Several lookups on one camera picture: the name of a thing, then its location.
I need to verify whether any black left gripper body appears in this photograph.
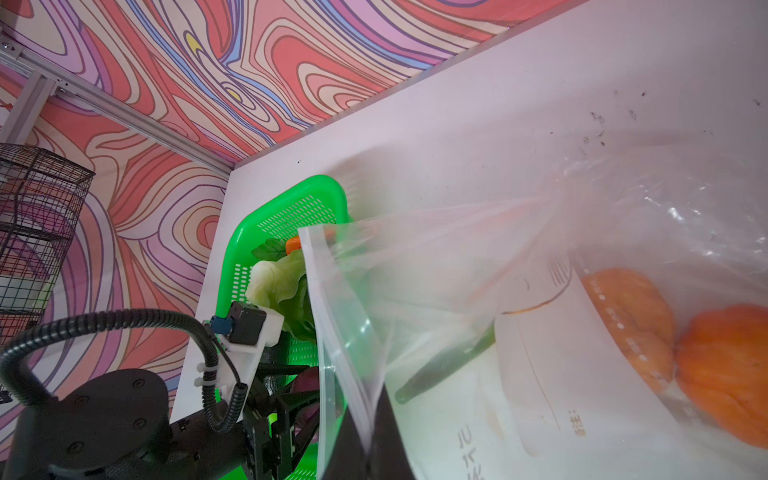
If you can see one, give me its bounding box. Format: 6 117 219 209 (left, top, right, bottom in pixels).
173 364 320 479

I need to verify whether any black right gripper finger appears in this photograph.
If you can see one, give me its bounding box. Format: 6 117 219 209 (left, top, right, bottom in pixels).
323 388 416 480

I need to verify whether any green lettuce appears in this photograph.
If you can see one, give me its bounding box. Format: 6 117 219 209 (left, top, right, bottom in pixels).
245 236 317 343

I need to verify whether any clear zip top bag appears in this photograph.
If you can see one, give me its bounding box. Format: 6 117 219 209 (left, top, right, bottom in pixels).
300 142 767 479

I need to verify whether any orange bell pepper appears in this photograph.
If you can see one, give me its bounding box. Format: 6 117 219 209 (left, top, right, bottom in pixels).
675 304 767 449

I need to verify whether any purple red onion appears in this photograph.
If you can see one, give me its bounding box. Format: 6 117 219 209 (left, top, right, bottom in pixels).
291 366 320 439

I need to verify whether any orange carrot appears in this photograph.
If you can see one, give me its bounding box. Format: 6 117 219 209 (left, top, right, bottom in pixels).
284 224 337 256

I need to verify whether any green plastic basket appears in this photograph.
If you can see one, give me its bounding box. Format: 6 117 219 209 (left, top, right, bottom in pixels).
210 175 349 479

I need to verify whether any black wire basket left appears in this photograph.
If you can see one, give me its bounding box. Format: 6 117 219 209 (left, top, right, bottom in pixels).
0 142 96 349

